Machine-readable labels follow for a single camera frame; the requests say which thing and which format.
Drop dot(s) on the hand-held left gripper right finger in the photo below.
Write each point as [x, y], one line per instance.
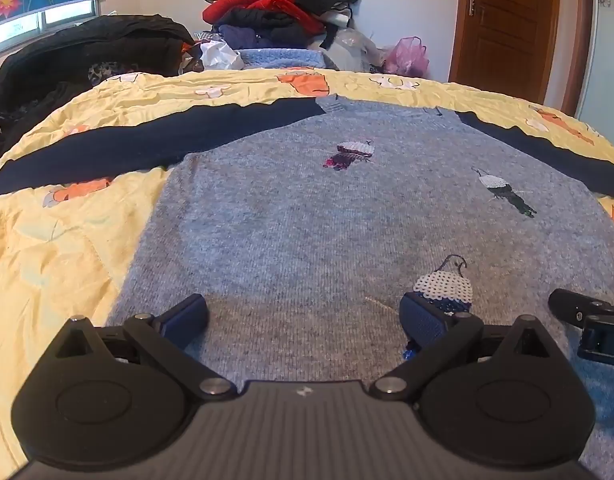
[423, 321]

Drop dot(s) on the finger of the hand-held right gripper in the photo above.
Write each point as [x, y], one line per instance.
[574, 305]

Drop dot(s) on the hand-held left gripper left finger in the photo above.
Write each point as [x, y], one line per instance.
[186, 316]

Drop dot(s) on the grey sweater with navy sleeves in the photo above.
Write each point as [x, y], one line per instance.
[297, 220]

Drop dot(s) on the pile of clothes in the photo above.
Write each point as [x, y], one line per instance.
[277, 5]

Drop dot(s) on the yellow printed blanket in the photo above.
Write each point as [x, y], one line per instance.
[62, 250]

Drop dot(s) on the white plastic bag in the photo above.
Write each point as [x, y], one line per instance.
[219, 55]

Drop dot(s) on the pink plastic bag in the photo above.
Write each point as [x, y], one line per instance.
[409, 57]

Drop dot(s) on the light blue knitted cloth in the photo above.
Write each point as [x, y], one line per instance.
[282, 58]

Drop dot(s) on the clear plastic bag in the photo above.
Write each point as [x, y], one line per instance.
[354, 47]

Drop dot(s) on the brown wooden door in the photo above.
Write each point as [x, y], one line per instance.
[507, 30]

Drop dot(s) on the black jacket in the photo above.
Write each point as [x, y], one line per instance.
[72, 55]

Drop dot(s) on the window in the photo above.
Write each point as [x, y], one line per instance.
[47, 22]

